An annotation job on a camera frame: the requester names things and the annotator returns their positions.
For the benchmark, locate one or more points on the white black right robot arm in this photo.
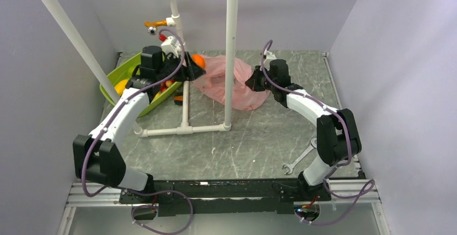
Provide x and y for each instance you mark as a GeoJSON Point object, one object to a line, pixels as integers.
{"type": "Point", "coordinates": [337, 137]}

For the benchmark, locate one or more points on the silver wrench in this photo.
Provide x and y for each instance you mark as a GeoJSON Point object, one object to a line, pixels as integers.
{"type": "Point", "coordinates": [290, 166]}

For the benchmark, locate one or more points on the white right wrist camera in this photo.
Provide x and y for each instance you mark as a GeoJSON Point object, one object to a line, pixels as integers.
{"type": "Point", "coordinates": [268, 57]}

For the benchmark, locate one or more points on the green plastic basin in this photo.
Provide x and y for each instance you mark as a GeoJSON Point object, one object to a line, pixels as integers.
{"type": "Point", "coordinates": [125, 61]}

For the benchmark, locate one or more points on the orange plastic faucet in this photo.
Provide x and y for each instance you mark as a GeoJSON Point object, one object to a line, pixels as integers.
{"type": "Point", "coordinates": [152, 26]}

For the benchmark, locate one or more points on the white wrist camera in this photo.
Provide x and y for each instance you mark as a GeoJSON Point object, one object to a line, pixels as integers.
{"type": "Point", "coordinates": [170, 45]}
{"type": "Point", "coordinates": [268, 57]}

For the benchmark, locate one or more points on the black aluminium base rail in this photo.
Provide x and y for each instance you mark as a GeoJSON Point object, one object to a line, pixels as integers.
{"type": "Point", "coordinates": [178, 197]}

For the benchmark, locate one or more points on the round orange fake fruit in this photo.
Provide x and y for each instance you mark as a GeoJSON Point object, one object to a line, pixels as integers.
{"type": "Point", "coordinates": [198, 60]}

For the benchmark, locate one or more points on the pink plastic bag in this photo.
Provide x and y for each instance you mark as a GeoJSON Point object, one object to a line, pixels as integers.
{"type": "Point", "coordinates": [212, 83]}

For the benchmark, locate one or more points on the green fake pear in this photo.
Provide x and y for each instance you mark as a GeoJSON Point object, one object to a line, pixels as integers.
{"type": "Point", "coordinates": [131, 71]}

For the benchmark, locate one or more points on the yellow fake fruit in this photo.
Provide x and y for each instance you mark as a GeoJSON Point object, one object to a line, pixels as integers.
{"type": "Point", "coordinates": [121, 86]}

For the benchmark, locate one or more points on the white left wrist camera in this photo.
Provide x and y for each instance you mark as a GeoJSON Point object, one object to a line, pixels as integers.
{"type": "Point", "coordinates": [170, 45]}

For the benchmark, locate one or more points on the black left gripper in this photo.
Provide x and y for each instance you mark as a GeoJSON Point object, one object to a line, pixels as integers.
{"type": "Point", "coordinates": [191, 71]}

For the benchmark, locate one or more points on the orange black brush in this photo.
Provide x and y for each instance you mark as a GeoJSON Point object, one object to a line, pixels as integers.
{"type": "Point", "coordinates": [178, 100]}

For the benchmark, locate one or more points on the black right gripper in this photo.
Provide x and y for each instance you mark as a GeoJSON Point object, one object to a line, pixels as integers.
{"type": "Point", "coordinates": [253, 82]}

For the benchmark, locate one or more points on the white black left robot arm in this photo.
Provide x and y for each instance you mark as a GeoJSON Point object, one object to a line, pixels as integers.
{"type": "Point", "coordinates": [96, 155]}

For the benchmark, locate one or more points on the red fake cherry bunch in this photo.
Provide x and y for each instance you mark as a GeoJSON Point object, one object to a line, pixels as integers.
{"type": "Point", "coordinates": [165, 85]}

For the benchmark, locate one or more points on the white PVC pipe frame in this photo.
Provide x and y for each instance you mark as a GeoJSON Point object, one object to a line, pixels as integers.
{"type": "Point", "coordinates": [75, 38]}

